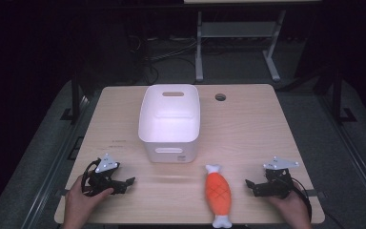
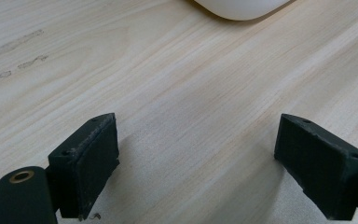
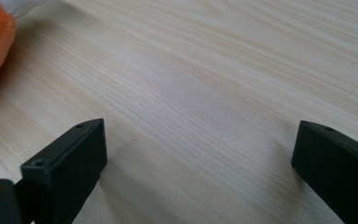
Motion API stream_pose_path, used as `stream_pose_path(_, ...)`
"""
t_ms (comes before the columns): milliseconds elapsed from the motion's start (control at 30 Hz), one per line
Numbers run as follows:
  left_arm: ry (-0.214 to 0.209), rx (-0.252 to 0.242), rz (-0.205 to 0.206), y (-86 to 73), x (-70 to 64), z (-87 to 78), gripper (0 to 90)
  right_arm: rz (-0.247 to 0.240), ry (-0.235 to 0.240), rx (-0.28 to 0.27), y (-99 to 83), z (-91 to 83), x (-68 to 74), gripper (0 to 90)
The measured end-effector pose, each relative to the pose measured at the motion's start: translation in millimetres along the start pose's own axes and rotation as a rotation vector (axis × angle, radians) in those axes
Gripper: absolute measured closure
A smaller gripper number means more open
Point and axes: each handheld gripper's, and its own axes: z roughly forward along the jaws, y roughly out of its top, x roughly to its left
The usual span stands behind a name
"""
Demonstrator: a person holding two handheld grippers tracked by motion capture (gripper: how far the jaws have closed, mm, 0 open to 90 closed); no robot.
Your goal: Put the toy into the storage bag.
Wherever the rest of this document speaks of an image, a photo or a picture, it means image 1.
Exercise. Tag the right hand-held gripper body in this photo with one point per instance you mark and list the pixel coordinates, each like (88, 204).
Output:
(274, 183)

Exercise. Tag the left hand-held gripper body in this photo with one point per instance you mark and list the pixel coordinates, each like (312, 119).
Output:
(103, 178)

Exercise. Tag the orange toy meat bone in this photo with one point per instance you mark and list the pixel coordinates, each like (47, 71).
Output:
(218, 195)

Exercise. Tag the white plastic bin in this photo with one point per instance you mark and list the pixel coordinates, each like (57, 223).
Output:
(169, 122)

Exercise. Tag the person's right hand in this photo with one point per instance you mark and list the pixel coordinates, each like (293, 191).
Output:
(290, 208)

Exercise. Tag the person's left hand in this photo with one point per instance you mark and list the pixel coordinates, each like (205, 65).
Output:
(82, 200)

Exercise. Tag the grey metal stand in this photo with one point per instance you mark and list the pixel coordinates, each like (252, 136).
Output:
(235, 38)

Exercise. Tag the black metal post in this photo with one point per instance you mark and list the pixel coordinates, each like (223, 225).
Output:
(75, 95)
(338, 95)

